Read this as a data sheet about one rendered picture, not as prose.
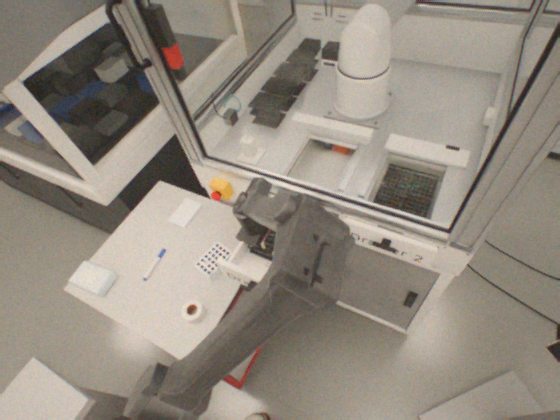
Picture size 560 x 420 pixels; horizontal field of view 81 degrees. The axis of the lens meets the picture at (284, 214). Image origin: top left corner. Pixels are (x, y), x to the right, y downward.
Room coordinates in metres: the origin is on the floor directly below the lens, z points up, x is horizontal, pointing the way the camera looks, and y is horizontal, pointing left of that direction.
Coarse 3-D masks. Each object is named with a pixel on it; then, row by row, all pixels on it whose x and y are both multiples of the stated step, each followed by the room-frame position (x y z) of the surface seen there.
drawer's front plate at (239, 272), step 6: (222, 264) 0.51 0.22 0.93; (228, 264) 0.50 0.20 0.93; (234, 264) 0.50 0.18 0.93; (222, 270) 0.52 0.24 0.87; (228, 270) 0.50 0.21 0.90; (234, 270) 0.48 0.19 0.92; (240, 270) 0.47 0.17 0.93; (246, 270) 0.47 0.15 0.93; (228, 276) 0.51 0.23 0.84; (234, 276) 0.49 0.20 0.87; (240, 276) 0.47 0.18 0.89; (246, 276) 0.45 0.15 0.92; (252, 276) 0.44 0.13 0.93; (258, 276) 0.44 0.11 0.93; (240, 282) 0.48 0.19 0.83
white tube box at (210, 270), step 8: (216, 248) 0.65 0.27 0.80; (224, 248) 0.64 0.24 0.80; (208, 256) 0.63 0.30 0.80; (216, 256) 0.62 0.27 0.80; (224, 256) 0.61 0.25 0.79; (200, 264) 0.60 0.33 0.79; (208, 264) 0.59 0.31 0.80; (216, 264) 0.59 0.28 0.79; (208, 272) 0.56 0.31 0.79; (216, 272) 0.56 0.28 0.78
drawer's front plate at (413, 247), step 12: (360, 228) 0.54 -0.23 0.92; (372, 228) 0.52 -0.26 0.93; (360, 240) 0.53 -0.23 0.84; (372, 240) 0.51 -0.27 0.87; (396, 240) 0.47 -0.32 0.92; (408, 240) 0.45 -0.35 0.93; (384, 252) 0.48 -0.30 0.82; (396, 252) 0.46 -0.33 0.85; (408, 252) 0.44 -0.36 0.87; (420, 252) 0.42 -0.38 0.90; (432, 252) 0.40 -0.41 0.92; (420, 264) 0.41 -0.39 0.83
